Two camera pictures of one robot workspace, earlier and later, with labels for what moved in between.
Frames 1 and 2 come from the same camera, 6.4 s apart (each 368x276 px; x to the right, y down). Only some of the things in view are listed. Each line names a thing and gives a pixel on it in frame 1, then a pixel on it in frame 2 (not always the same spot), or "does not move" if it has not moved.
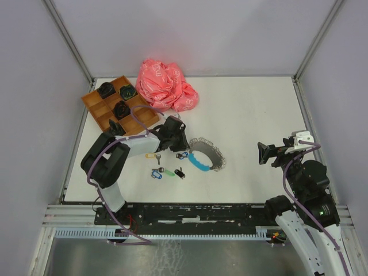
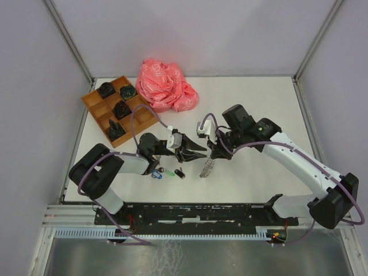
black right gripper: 265,151 → 217,151
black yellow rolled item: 127,91 does not move
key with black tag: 179,173 does not move
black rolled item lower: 116,129 does not move
